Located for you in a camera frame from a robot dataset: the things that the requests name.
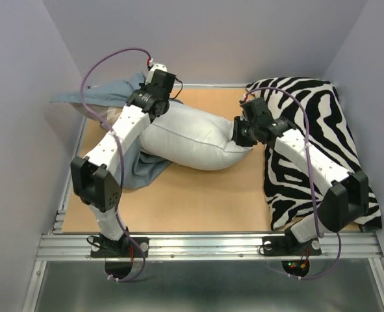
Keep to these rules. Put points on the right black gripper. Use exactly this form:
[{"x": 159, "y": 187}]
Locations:
[{"x": 240, "y": 140}]

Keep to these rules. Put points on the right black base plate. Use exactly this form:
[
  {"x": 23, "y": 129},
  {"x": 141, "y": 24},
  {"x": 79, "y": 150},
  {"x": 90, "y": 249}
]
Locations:
[{"x": 276, "y": 246}]

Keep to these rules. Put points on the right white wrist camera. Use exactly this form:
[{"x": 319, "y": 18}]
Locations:
[{"x": 245, "y": 98}]

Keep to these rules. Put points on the white pillow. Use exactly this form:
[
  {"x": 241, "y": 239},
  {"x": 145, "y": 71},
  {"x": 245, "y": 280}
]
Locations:
[{"x": 193, "y": 138}]

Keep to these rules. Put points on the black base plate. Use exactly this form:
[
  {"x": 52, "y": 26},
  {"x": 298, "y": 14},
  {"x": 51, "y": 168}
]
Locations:
[
  {"x": 102, "y": 247},
  {"x": 276, "y": 246}
]

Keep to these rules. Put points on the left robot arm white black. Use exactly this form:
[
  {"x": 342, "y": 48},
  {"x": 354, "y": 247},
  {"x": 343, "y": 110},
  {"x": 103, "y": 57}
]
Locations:
[{"x": 96, "y": 176}]

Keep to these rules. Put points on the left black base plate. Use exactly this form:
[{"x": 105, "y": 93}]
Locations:
[{"x": 102, "y": 247}]

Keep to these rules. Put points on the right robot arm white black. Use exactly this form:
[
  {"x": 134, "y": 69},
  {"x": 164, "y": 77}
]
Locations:
[{"x": 345, "y": 193}]

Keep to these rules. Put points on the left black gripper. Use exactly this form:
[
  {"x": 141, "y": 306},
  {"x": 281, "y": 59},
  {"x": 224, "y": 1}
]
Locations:
[{"x": 144, "y": 86}]

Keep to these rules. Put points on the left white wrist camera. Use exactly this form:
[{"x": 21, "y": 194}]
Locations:
[{"x": 153, "y": 67}]

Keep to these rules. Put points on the zebra print pillow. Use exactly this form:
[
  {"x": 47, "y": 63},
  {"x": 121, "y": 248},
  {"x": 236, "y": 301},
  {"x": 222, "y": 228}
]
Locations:
[{"x": 313, "y": 106}]

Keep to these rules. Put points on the aluminium frame rail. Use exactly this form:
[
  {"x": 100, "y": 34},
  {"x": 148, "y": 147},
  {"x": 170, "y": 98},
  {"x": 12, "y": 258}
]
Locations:
[{"x": 205, "y": 232}]

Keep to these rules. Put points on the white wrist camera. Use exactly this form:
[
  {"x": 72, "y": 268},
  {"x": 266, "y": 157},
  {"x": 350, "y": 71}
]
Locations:
[
  {"x": 245, "y": 98},
  {"x": 153, "y": 67}
]

